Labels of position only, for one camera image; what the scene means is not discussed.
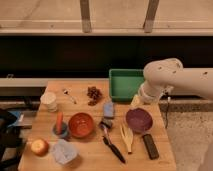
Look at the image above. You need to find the purple bowl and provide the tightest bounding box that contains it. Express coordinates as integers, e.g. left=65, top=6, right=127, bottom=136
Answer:
left=126, top=108, right=153, bottom=133

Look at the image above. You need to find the yellow wooden fork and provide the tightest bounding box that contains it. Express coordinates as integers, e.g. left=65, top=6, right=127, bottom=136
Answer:
left=120, top=124, right=133, bottom=154

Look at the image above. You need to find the brown grape bunch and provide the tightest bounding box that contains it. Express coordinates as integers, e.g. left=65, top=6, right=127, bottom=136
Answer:
left=87, top=86, right=102, bottom=106

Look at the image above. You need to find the small blue cup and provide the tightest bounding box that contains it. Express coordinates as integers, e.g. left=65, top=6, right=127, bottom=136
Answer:
left=52, top=122, right=69, bottom=139

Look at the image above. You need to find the white paper cup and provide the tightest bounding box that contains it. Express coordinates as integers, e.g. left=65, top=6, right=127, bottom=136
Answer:
left=40, top=92, right=57, bottom=112

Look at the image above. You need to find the blue sponge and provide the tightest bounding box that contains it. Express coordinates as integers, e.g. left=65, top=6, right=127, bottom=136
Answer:
left=103, top=102, right=114, bottom=119

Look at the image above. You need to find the red yellow apple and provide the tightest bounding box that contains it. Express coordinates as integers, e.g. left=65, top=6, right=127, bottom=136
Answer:
left=31, top=139, right=49, bottom=156

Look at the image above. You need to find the clear plastic cup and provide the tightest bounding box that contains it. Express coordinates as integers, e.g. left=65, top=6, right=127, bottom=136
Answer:
left=50, top=139, right=78, bottom=165

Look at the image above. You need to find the black rectangular block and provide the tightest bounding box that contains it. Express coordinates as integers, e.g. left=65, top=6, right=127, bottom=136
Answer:
left=143, top=134, right=159, bottom=160

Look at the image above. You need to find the metal spoon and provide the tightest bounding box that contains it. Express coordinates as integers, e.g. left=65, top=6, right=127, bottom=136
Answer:
left=63, top=89, right=77, bottom=104

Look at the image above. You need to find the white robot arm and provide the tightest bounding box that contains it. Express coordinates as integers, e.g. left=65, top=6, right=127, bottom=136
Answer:
left=131, top=58, right=213, bottom=109

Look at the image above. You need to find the black chair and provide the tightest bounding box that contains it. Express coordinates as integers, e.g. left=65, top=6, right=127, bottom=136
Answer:
left=0, top=108, right=22, bottom=171

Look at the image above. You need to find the orange bowl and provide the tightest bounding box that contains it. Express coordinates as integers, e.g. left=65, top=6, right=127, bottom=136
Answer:
left=68, top=113, right=94, bottom=138

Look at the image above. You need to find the green plastic bin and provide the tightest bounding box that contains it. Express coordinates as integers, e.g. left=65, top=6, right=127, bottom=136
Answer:
left=109, top=69, right=144, bottom=102

